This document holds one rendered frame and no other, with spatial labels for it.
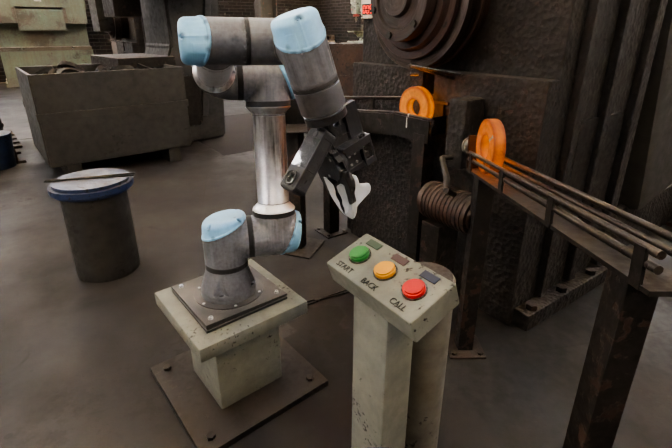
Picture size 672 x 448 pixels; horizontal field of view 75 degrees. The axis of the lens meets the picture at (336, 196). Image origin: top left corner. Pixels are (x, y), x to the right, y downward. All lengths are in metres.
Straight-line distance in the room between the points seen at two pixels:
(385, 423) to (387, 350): 0.18
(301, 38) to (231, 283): 0.76
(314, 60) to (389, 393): 0.62
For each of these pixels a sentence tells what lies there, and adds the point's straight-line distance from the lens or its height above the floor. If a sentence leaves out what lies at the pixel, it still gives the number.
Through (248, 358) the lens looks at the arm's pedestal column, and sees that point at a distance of 1.33.
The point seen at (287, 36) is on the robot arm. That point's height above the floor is 1.01.
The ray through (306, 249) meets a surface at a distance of 2.16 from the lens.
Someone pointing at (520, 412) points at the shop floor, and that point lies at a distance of 1.48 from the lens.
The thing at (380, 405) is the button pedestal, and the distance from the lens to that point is 0.94.
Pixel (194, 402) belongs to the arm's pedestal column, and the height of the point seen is 0.02.
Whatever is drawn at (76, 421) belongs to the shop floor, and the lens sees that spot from 1.54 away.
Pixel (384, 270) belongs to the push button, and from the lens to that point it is 0.80.
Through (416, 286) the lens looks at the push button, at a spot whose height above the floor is 0.61.
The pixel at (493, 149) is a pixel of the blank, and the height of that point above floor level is 0.72.
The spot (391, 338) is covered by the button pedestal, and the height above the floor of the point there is 0.49.
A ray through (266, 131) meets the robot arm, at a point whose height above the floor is 0.77.
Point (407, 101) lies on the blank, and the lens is 1.74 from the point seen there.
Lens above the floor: 1.02
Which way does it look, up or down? 21 degrees down
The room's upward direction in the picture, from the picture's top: straight up
